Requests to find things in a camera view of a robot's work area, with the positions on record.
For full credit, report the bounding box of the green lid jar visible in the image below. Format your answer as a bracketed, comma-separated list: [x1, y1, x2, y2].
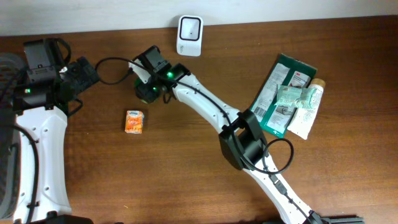
[134, 78, 160, 104]

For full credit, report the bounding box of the orange tissue pack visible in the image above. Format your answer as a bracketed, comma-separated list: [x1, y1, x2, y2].
[125, 110, 144, 134]

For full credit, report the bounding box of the dark green 3M package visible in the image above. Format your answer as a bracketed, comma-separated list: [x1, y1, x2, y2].
[251, 54, 317, 138]

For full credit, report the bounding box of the mint green wipes packet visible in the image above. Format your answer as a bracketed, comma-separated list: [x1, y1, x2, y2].
[275, 85, 316, 109]

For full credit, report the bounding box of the white tube with tan cap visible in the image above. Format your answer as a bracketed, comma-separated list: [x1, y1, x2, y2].
[287, 78, 326, 140]

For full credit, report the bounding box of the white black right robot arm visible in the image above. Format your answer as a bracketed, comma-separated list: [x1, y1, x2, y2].
[129, 62, 364, 223]

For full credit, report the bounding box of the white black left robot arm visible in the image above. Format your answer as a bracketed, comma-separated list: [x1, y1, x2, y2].
[11, 57, 99, 223]

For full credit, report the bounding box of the white barcode scanner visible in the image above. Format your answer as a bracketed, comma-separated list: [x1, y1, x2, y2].
[177, 15, 203, 57]

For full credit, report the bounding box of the grey plastic mesh basket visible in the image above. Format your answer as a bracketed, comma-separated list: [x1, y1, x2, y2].
[1, 53, 25, 220]

